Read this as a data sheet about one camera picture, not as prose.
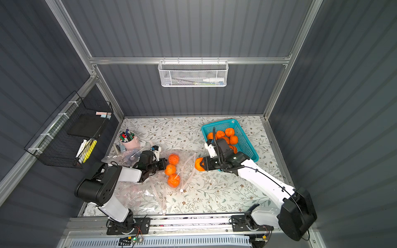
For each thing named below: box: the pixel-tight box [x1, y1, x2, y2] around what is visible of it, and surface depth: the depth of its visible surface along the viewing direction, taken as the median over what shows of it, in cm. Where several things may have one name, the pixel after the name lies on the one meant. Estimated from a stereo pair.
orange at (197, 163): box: [194, 157, 206, 172], surface depth 80 cm
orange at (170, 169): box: [164, 163, 177, 176], surface depth 88 cm
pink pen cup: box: [118, 131, 140, 151], surface depth 96 cm
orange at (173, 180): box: [166, 173, 181, 189], surface depth 84 cm
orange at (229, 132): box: [225, 127, 236, 137], surface depth 107 cm
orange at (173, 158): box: [168, 153, 180, 166], surface depth 93 cm
